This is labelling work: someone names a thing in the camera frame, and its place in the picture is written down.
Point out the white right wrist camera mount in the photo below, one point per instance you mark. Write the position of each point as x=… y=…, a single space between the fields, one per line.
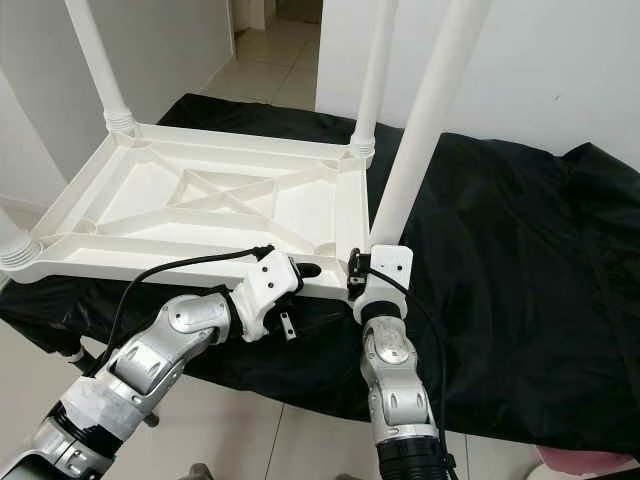
x=392 y=263

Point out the white door frame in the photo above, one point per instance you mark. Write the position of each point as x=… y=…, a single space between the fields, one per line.
x=250 y=15

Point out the white plastic table leg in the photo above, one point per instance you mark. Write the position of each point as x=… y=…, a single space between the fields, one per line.
x=375 y=70
x=435 y=110
x=15 y=245
x=100 y=60

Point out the pink cushion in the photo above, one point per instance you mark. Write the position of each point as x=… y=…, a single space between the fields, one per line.
x=585 y=462

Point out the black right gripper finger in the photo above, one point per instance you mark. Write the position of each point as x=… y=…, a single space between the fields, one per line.
x=354 y=263

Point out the black cloth table cover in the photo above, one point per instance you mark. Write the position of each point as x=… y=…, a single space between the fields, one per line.
x=540 y=300

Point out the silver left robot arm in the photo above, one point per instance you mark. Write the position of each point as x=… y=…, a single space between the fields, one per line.
x=150 y=355

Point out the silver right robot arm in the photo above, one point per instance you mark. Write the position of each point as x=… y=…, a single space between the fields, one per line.
x=395 y=380

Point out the white plastic table top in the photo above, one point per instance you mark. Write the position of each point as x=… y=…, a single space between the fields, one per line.
x=140 y=200

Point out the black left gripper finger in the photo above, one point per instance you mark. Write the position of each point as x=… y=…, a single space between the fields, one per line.
x=308 y=270

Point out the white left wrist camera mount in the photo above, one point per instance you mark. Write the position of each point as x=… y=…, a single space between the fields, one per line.
x=272 y=275

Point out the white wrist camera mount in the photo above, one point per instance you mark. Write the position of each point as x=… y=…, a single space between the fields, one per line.
x=392 y=263
x=272 y=275

